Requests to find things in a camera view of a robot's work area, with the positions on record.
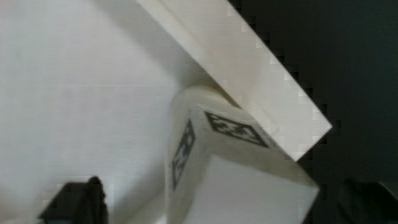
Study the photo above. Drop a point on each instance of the white square table top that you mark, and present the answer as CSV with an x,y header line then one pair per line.
x,y
92,69

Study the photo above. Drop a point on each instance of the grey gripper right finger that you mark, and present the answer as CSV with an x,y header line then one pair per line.
x,y
366,202

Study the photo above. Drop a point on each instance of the white L-shaped obstacle fence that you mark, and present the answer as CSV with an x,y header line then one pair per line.
x,y
250,75

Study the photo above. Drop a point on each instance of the white table leg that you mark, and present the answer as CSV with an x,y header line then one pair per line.
x,y
234,182

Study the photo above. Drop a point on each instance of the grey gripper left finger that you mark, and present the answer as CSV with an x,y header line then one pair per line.
x,y
76,206

